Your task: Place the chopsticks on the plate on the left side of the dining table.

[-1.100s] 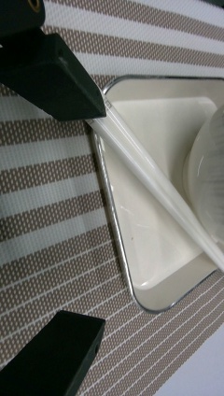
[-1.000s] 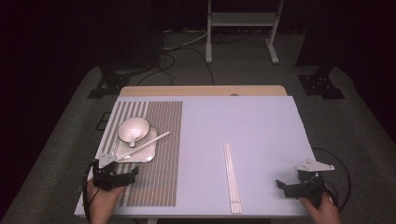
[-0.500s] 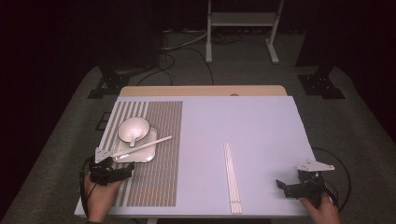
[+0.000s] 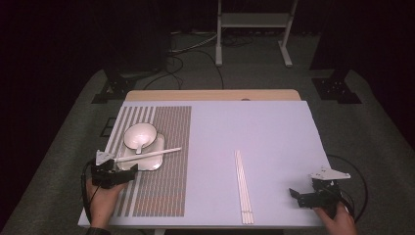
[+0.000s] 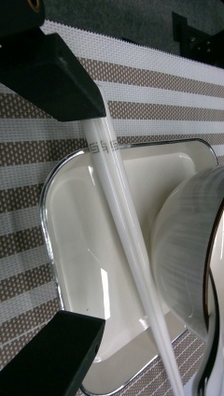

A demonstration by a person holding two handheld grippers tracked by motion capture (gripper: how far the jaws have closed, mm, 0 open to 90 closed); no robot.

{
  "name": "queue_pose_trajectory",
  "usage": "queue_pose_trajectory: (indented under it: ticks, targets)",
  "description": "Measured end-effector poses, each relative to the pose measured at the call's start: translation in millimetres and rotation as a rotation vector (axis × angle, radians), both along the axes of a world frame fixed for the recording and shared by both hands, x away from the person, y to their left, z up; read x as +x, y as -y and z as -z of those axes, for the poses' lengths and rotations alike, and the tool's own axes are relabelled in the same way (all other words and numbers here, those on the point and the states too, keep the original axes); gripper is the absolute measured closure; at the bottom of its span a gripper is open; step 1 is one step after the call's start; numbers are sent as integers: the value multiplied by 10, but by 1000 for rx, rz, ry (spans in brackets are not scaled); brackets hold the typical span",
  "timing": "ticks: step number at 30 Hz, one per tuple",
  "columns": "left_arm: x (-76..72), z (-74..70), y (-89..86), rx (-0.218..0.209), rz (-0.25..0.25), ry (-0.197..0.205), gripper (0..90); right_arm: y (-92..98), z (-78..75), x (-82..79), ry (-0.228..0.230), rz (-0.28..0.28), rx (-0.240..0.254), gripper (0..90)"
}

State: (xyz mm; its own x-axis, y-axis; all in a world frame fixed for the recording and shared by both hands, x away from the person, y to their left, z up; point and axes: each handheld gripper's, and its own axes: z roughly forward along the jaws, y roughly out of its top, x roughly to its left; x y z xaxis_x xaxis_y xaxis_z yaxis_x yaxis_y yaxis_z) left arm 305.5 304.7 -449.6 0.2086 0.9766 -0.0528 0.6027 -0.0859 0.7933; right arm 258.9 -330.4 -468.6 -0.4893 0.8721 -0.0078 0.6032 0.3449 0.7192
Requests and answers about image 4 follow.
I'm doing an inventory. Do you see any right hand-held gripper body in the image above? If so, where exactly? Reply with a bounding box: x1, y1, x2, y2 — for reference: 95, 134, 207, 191
306, 166, 351, 210

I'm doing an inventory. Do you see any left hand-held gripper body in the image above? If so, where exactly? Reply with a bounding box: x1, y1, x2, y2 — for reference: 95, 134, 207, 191
91, 149, 129, 190

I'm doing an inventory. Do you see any white square plate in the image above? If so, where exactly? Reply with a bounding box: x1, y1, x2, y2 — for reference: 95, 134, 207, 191
116, 131, 165, 172

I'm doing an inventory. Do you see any single white chopstick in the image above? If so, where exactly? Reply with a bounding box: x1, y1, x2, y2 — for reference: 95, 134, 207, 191
114, 150, 181, 164
113, 147, 183, 161

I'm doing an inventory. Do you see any bundle of white chopsticks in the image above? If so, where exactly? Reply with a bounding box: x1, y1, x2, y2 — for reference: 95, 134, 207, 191
234, 149, 255, 225

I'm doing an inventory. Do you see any person's right hand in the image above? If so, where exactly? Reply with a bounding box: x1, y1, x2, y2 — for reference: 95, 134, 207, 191
312, 201, 359, 235

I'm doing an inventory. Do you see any white spoon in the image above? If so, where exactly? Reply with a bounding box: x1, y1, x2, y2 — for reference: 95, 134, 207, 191
134, 133, 151, 156

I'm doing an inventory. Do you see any white bowl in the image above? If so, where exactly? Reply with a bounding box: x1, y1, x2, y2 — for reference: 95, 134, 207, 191
122, 121, 159, 152

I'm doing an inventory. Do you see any dark floor outlet box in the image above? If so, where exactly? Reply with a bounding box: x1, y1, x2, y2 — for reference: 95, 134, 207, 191
99, 117, 117, 138

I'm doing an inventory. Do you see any white table cover sheet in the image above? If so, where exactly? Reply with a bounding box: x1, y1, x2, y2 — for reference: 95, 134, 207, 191
77, 100, 331, 229

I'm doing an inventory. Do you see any striped placemat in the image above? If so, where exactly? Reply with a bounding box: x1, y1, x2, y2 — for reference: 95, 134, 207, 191
109, 105, 193, 218

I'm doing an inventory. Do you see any black equipment stand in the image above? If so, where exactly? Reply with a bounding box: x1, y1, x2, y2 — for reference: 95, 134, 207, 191
91, 60, 170, 105

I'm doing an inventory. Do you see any wooden table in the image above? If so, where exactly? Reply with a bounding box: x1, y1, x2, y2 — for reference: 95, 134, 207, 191
125, 89, 301, 102

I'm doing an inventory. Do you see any black stand base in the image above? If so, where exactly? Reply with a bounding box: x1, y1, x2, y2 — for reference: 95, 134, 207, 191
311, 68, 362, 105

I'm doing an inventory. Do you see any white metal stand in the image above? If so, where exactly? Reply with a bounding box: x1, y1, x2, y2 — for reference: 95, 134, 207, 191
214, 0, 299, 69

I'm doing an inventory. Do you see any right hand-held gripper cable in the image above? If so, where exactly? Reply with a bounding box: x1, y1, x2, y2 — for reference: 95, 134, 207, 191
326, 154, 369, 223

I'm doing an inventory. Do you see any black floor cable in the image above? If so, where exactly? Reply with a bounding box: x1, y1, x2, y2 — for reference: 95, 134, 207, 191
195, 48, 225, 91
142, 55, 184, 91

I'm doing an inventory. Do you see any white floor cable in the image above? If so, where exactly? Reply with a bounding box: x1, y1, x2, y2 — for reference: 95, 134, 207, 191
169, 30, 219, 55

